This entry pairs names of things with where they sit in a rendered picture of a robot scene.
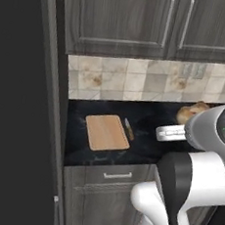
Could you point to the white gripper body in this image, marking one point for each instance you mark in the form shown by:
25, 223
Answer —
169, 133

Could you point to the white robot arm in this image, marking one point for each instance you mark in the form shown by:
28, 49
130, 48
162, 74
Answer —
202, 179

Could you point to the wooden cutting board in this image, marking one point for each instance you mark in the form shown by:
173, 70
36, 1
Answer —
107, 133

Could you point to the dark grey fridge housing panel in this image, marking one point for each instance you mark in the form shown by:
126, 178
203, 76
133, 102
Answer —
56, 89

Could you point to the black fridge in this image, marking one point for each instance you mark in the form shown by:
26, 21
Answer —
16, 107

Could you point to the brown bread loaf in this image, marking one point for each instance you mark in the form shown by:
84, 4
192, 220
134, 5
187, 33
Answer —
188, 112

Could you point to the dark grey drawer front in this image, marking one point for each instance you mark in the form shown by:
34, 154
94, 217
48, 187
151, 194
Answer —
117, 175

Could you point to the dark grey base cupboard door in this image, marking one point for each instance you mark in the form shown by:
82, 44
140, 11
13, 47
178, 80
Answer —
107, 212

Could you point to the black appliance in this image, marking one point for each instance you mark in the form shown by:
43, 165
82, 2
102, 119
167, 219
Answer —
216, 223

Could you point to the grey wall socket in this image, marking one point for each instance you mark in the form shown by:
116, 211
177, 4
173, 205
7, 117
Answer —
193, 70

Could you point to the dark grey wall cupboard door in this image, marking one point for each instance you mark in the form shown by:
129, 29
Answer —
218, 27
118, 16

